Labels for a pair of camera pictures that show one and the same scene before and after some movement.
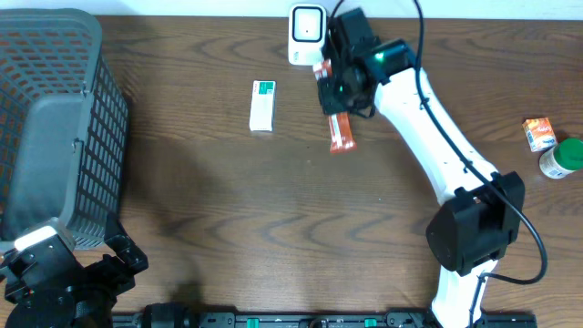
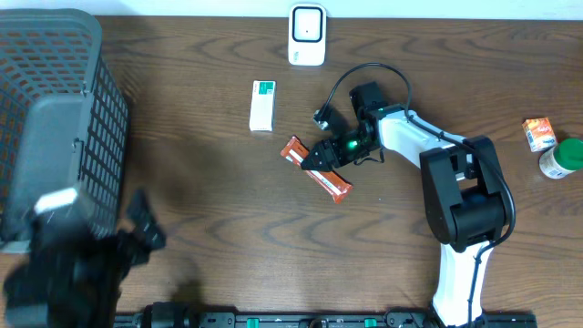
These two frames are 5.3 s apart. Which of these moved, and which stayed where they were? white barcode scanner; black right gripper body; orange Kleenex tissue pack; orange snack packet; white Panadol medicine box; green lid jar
Moved: black right gripper body; orange snack packet
Stayed: green lid jar; orange Kleenex tissue pack; white barcode scanner; white Panadol medicine box
